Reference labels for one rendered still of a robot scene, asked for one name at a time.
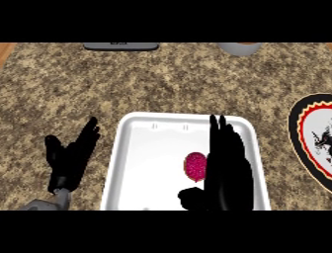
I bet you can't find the grey round container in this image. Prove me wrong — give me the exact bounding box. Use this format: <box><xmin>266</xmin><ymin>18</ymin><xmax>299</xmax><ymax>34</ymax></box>
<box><xmin>216</xmin><ymin>42</ymin><xmax>265</xmax><ymax>56</ymax></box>

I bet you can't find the dragon print plate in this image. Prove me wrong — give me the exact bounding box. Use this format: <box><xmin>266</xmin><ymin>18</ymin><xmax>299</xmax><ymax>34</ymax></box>
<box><xmin>287</xmin><ymin>93</ymin><xmax>332</xmax><ymax>206</ymax></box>

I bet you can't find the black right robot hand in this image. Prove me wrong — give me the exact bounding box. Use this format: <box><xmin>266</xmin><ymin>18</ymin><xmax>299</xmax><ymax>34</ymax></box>
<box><xmin>176</xmin><ymin>114</ymin><xmax>257</xmax><ymax>211</ymax></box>

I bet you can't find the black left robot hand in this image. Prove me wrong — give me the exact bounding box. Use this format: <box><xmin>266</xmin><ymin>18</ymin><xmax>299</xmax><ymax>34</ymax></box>
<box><xmin>44</xmin><ymin>116</ymin><xmax>102</xmax><ymax>195</ymax></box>

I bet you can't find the dark grey flat appliance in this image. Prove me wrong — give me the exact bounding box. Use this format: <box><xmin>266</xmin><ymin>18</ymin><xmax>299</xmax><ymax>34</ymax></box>
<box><xmin>83</xmin><ymin>42</ymin><xmax>161</xmax><ymax>51</ymax></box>

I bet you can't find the white plastic tray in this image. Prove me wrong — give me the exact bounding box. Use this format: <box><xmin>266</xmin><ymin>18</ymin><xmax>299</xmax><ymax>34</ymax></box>
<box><xmin>99</xmin><ymin>112</ymin><xmax>274</xmax><ymax>211</ymax></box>

